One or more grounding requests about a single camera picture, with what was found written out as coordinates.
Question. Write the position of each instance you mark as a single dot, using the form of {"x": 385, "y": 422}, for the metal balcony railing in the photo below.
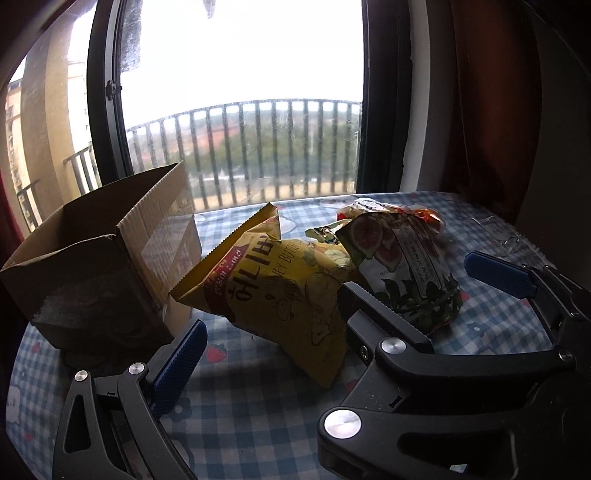
{"x": 83, "y": 170}
{"x": 277, "y": 100}

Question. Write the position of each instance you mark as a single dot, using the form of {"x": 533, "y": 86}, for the green fig-print snack bag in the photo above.
{"x": 406, "y": 267}

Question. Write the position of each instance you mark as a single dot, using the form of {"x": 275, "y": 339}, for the black window frame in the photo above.
{"x": 99, "y": 115}

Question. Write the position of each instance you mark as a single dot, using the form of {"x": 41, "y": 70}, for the red white cartoon snack bag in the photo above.
{"x": 364, "y": 206}

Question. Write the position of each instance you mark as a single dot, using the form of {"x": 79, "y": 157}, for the brown cardboard box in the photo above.
{"x": 92, "y": 277}

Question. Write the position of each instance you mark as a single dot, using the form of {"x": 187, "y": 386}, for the dark brown curtain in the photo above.
{"x": 485, "y": 115}

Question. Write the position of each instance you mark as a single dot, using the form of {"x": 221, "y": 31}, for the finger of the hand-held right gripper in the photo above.
{"x": 392, "y": 323}
{"x": 501, "y": 274}

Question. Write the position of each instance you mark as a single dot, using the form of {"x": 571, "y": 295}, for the dark red curtain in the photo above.
{"x": 7, "y": 217}

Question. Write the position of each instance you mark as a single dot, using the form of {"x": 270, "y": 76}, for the blue checked tablecloth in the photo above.
{"x": 258, "y": 415}

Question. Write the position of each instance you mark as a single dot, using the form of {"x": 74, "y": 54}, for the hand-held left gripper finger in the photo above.
{"x": 180, "y": 364}

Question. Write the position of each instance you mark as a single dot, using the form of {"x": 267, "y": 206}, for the yellow chip bag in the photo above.
{"x": 277, "y": 286}

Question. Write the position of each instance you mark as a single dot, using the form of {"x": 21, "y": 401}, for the black window latch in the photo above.
{"x": 111, "y": 90}

